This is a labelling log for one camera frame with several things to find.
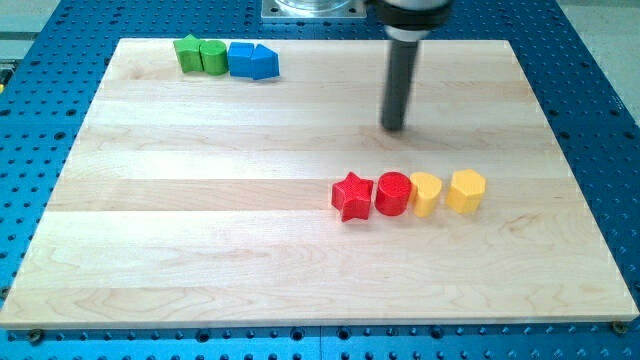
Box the black robot arm end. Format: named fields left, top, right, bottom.
left=369, top=0, right=454, bottom=42

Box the yellow heart block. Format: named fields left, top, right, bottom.
left=409, top=172, right=442, bottom=218

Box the yellow hexagon block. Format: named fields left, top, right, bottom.
left=445, top=169, right=487, bottom=214

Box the red star block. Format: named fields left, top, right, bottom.
left=331, top=172, right=374, bottom=222

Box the red cylinder block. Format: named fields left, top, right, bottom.
left=375, top=172, right=412, bottom=216

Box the blue triangle block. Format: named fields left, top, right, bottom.
left=251, top=44, right=280, bottom=80

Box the wooden board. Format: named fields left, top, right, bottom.
left=1, top=38, right=638, bottom=329

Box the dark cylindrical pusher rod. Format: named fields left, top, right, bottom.
left=381, top=40, right=419, bottom=131

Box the blue cube block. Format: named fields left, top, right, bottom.
left=227, top=42, right=254, bottom=77

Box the green cylinder block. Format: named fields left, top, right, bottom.
left=199, top=40, right=228, bottom=76

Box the silver robot mounting plate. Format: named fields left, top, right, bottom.
left=261, top=0, right=366, bottom=20

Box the green star block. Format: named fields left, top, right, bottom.
left=173, top=34, right=203, bottom=73

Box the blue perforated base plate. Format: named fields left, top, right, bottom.
left=1, top=1, right=639, bottom=359

